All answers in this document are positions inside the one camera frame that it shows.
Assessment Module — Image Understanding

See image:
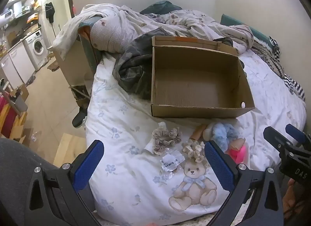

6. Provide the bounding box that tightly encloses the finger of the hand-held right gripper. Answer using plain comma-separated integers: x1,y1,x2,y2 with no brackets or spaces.
264,126,295,158
285,124,311,147

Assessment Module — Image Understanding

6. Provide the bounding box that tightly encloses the dark green cloth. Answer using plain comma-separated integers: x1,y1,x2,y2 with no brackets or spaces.
140,1,183,15

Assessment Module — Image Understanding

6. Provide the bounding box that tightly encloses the white teddy print duvet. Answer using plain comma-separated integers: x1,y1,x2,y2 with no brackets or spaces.
86,49,307,226

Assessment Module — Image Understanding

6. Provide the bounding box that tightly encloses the beige bedside cabinet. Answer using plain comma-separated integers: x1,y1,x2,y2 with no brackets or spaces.
57,39,98,88

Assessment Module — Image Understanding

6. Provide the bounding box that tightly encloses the green pillow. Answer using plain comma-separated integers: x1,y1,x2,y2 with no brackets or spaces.
220,14,273,45

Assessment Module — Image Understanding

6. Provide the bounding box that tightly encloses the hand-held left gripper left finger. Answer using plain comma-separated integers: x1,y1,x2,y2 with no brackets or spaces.
24,140,105,226

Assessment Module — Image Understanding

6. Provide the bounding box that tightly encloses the pink heart sponge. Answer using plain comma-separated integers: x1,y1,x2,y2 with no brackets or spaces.
225,143,249,164

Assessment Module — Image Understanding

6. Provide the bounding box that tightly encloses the camouflage jacket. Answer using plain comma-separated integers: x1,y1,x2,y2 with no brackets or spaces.
113,27,234,100

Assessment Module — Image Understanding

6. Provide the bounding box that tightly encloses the cream fabric scrunchie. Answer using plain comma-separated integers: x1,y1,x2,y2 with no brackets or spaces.
182,140,207,163

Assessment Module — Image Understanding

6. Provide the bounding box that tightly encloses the checkered floral quilt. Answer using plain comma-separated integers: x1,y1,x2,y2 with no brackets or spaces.
52,4,254,61

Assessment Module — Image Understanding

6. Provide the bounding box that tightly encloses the black white striped cloth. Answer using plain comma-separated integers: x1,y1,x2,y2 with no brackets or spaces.
251,36,306,102

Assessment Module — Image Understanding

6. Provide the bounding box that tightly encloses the black shoe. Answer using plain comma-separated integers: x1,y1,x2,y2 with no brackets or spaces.
72,107,88,129

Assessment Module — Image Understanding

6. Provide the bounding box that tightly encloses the person's right hand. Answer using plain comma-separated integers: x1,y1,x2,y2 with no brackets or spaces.
283,179,311,220

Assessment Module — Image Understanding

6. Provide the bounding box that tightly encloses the light wooden board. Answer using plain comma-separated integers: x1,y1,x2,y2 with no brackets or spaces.
53,132,87,168

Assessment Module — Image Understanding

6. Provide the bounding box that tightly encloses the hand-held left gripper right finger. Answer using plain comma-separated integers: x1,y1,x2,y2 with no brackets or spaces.
205,140,284,226

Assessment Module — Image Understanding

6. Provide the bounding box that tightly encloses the white washing machine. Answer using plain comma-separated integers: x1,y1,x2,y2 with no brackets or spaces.
22,30,48,71

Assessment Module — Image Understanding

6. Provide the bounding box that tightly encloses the blue plush toy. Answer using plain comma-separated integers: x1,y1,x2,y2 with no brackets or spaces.
203,123,241,150

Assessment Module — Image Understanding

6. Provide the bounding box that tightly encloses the taupe fabric scrunchie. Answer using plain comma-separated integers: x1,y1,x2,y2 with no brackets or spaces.
152,122,182,155

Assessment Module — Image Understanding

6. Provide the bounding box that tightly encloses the person's grey trouser leg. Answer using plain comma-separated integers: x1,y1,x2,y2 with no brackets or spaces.
0,138,64,226

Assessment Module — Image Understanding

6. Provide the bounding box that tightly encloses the black hanging garment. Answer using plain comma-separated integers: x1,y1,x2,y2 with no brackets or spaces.
45,2,56,24

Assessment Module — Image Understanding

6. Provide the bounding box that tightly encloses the white kitchen cabinet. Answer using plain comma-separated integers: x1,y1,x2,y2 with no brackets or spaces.
0,43,36,88

